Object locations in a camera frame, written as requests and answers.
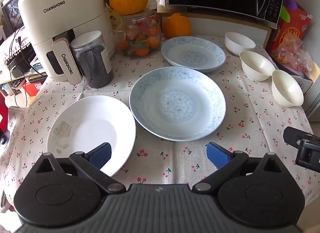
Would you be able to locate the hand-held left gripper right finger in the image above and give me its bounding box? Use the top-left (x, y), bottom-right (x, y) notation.
top-left (192, 142), bottom-right (285, 195)

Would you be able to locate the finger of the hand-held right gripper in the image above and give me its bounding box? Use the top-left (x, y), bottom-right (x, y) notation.
top-left (283, 127), bottom-right (305, 147)

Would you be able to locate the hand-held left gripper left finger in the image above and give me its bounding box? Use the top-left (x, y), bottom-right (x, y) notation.
top-left (34, 142), bottom-right (126, 195)

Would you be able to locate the white flower print plate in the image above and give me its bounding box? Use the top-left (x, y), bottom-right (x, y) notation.
top-left (47, 95), bottom-right (137, 177)

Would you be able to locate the white bowl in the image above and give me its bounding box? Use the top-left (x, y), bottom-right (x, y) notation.
top-left (271, 69), bottom-right (304, 108)
top-left (239, 51), bottom-right (276, 81)
top-left (224, 32), bottom-right (256, 56)

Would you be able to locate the blue patterned plate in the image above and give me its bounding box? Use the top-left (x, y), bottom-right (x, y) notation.
top-left (129, 67), bottom-right (227, 141)
top-left (161, 36), bottom-right (226, 73)

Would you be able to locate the white refrigerator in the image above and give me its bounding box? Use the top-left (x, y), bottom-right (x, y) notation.
top-left (304, 68), bottom-right (320, 123)

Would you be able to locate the cherry print tablecloth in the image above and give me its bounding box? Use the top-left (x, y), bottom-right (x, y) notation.
top-left (0, 34), bottom-right (315, 223)

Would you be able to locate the dark blue carton box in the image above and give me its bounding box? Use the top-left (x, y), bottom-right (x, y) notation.
top-left (275, 60), bottom-right (318, 96)

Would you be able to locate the plastic bag of oranges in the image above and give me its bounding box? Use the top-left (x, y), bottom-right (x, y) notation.
top-left (271, 36), bottom-right (315, 76)

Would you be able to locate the clear jar with dark contents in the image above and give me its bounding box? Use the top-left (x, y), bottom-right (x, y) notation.
top-left (70, 30), bottom-right (115, 89)

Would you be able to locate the small red box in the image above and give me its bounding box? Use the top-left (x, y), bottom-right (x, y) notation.
top-left (22, 79), bottom-right (47, 98)

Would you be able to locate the red carton box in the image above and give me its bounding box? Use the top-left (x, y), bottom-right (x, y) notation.
top-left (265, 5), bottom-right (312, 56)

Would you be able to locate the black electronic box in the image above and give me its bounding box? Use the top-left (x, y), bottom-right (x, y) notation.
top-left (6, 46), bottom-right (34, 78)

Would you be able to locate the glass jar of small oranges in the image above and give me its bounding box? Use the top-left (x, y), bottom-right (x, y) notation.
top-left (110, 8), bottom-right (162, 59)

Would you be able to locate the white cabinet with wooden trim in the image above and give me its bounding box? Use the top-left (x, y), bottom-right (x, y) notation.
top-left (157, 10), bottom-right (272, 46)

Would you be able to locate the white lace cloth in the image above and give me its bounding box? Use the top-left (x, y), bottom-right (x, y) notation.
top-left (0, 25), bottom-right (33, 59)

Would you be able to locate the cream air fryer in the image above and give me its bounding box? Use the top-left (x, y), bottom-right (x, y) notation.
top-left (17, 0), bottom-right (117, 84)

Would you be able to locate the cat picture frame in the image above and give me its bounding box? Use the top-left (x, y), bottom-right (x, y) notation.
top-left (1, 0), bottom-right (24, 34)

